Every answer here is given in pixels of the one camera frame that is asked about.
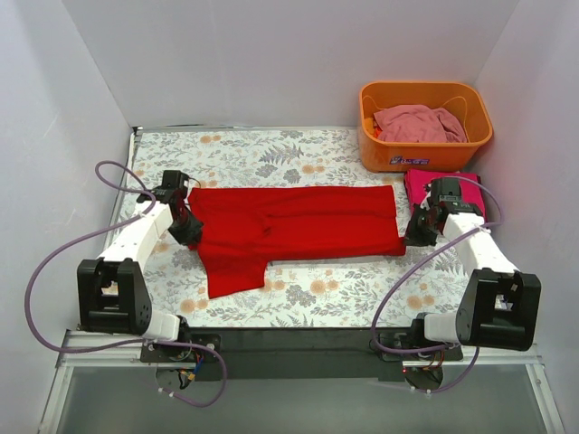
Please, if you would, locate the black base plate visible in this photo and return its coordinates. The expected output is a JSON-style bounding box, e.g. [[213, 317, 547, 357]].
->
[[140, 325, 441, 388]]

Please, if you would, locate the red t shirt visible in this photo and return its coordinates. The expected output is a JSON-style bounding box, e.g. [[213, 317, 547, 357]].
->
[[188, 185, 406, 298]]

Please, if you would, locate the folded magenta t shirt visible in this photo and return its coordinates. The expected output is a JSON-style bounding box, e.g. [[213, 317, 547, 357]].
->
[[403, 168, 488, 218]]

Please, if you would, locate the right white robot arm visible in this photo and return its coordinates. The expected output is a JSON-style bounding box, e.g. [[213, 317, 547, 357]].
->
[[404, 175, 542, 351]]

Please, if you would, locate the floral patterned table mat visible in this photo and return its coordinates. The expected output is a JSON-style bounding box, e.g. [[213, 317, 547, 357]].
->
[[126, 128, 469, 327]]

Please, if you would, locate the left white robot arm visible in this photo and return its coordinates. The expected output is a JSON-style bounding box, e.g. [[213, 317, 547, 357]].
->
[[77, 170, 203, 342]]

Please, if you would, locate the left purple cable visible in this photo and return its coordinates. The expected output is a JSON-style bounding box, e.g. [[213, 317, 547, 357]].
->
[[24, 160, 229, 408]]

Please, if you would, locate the orange plastic basket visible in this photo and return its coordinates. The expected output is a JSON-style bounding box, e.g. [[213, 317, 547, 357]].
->
[[357, 81, 493, 172]]

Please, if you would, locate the pink crumpled t shirt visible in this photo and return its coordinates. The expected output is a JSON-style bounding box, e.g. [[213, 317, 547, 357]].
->
[[374, 105, 468, 144]]

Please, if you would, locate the aluminium frame rail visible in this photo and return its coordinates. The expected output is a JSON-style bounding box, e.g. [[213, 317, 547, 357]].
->
[[40, 327, 565, 433]]

